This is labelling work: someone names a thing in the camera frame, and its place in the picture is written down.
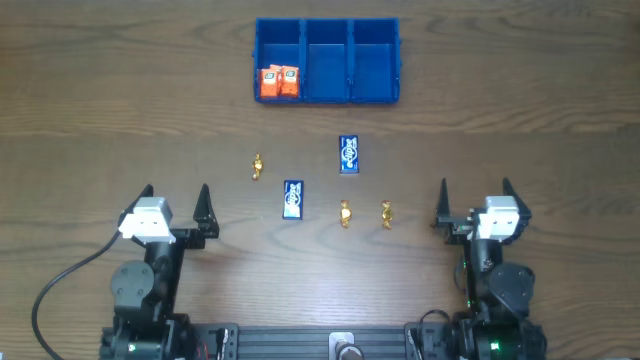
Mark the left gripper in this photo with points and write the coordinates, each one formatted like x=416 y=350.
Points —
x=189 y=238

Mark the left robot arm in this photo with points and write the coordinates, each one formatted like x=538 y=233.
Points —
x=145 y=290

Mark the blue candy pack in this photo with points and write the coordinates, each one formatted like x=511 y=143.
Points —
x=348 y=154
x=293 y=200

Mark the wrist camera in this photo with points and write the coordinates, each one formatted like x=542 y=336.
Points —
x=147 y=217
x=497 y=215

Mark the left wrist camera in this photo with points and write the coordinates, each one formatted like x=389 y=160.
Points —
x=147 y=217

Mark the gold wrapped candy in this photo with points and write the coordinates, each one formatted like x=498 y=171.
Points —
x=387 y=214
x=257 y=166
x=345 y=214

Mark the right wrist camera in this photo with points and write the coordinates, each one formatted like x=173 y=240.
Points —
x=497 y=215

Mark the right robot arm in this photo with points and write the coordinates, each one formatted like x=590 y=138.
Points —
x=500 y=290

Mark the orange candy box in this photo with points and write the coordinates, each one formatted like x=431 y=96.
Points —
x=275 y=67
x=269 y=84
x=290 y=81

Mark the mounting rail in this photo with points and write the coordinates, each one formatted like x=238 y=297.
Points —
x=290 y=345

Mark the blue tray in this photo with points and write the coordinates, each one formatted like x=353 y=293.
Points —
x=325 y=70

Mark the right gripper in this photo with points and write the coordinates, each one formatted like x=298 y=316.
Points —
x=457 y=227

